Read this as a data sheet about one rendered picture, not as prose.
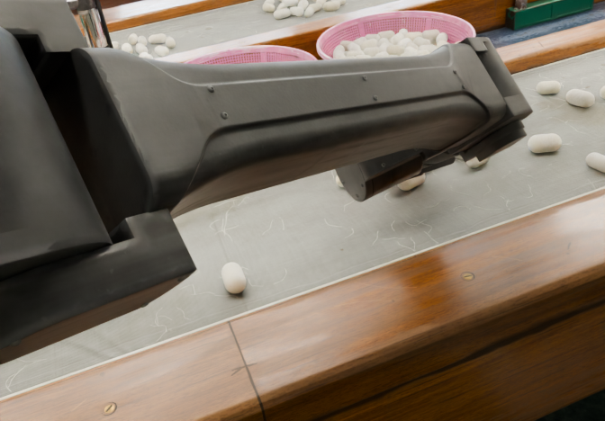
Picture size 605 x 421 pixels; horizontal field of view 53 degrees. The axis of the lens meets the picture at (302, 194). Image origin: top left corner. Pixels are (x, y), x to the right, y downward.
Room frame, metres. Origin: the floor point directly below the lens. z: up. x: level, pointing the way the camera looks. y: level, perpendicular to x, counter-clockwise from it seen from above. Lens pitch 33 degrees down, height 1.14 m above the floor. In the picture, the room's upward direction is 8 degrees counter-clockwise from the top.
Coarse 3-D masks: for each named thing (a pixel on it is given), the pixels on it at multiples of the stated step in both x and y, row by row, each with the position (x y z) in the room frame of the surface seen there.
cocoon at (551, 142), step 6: (534, 138) 0.62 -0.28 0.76; (540, 138) 0.62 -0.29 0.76; (546, 138) 0.62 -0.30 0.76; (552, 138) 0.62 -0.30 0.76; (558, 138) 0.62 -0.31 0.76; (528, 144) 0.62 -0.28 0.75; (534, 144) 0.62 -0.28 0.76; (540, 144) 0.61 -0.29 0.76; (546, 144) 0.61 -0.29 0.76; (552, 144) 0.61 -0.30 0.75; (558, 144) 0.61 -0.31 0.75; (534, 150) 0.62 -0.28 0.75; (540, 150) 0.61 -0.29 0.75; (546, 150) 0.61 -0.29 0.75; (552, 150) 0.61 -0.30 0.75
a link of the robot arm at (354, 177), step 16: (512, 128) 0.39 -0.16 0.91; (480, 144) 0.40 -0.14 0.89; (496, 144) 0.39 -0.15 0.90; (512, 144) 0.41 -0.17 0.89; (368, 160) 0.42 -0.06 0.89; (384, 160) 0.42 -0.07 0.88; (400, 160) 0.42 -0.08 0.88; (416, 160) 0.44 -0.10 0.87; (464, 160) 0.42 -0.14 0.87; (480, 160) 0.41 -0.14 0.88; (352, 176) 0.44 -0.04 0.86; (368, 176) 0.41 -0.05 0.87; (384, 176) 0.42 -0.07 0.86; (400, 176) 0.43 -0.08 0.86; (352, 192) 0.44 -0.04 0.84; (368, 192) 0.42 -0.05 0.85
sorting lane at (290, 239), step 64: (576, 64) 0.85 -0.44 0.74; (576, 128) 0.67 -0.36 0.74; (256, 192) 0.62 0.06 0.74; (320, 192) 0.60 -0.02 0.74; (384, 192) 0.58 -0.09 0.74; (448, 192) 0.57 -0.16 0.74; (512, 192) 0.55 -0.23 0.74; (576, 192) 0.53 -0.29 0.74; (192, 256) 0.51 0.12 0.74; (256, 256) 0.50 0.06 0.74; (320, 256) 0.48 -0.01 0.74; (384, 256) 0.47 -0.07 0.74; (128, 320) 0.43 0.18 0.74; (192, 320) 0.42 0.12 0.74; (0, 384) 0.37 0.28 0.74
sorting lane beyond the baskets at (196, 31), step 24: (264, 0) 1.43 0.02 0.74; (360, 0) 1.33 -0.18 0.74; (384, 0) 1.31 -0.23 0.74; (168, 24) 1.35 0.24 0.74; (192, 24) 1.33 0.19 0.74; (216, 24) 1.30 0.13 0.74; (240, 24) 1.28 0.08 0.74; (264, 24) 1.26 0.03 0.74; (288, 24) 1.23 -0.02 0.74; (120, 48) 1.24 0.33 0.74; (168, 48) 1.19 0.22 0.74; (192, 48) 1.17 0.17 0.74
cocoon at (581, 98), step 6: (570, 90) 0.73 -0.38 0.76; (576, 90) 0.73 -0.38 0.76; (570, 96) 0.72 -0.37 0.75; (576, 96) 0.72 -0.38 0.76; (582, 96) 0.71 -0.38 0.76; (588, 96) 0.71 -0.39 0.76; (570, 102) 0.72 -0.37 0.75; (576, 102) 0.72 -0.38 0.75; (582, 102) 0.71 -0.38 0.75; (588, 102) 0.71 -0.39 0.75
